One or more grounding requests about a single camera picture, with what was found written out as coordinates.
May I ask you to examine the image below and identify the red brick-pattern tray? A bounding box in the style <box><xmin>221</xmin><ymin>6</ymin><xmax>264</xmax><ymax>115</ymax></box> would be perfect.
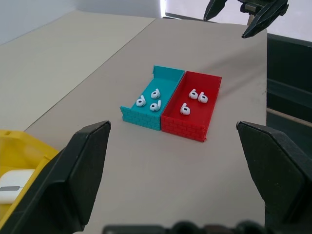
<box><xmin>160</xmin><ymin>70</ymin><xmax>223</xmax><ymax>143</ymax></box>

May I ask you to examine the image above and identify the white earbud charging case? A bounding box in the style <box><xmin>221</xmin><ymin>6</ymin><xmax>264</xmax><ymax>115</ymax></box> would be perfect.
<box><xmin>0</xmin><ymin>169</ymin><xmax>36</xmax><ymax>204</ymax></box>

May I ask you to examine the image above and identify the teal brick-pattern tray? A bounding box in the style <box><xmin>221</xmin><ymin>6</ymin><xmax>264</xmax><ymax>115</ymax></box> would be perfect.
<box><xmin>120</xmin><ymin>65</ymin><xmax>186</xmax><ymax>131</ymax></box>

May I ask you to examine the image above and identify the black plastic crate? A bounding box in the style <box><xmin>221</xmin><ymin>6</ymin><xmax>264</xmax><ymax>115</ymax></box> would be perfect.
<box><xmin>266</xmin><ymin>33</ymin><xmax>312</xmax><ymax>153</ymax></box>

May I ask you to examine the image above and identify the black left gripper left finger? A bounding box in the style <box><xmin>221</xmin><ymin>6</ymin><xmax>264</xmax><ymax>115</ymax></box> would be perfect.
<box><xmin>0</xmin><ymin>120</ymin><xmax>112</xmax><ymax>234</ymax></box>

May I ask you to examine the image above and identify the yellow tray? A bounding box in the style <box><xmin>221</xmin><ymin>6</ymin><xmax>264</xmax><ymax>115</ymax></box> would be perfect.
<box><xmin>0</xmin><ymin>129</ymin><xmax>59</xmax><ymax>229</ymax></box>

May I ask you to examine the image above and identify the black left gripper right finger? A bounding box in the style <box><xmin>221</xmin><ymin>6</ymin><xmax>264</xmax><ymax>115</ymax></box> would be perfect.
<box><xmin>235</xmin><ymin>120</ymin><xmax>312</xmax><ymax>234</ymax></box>

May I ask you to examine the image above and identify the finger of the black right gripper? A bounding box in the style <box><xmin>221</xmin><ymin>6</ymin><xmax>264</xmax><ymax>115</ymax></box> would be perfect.
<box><xmin>241</xmin><ymin>0</ymin><xmax>290</xmax><ymax>39</ymax></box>
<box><xmin>203</xmin><ymin>0</ymin><xmax>229</xmax><ymax>22</ymax></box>

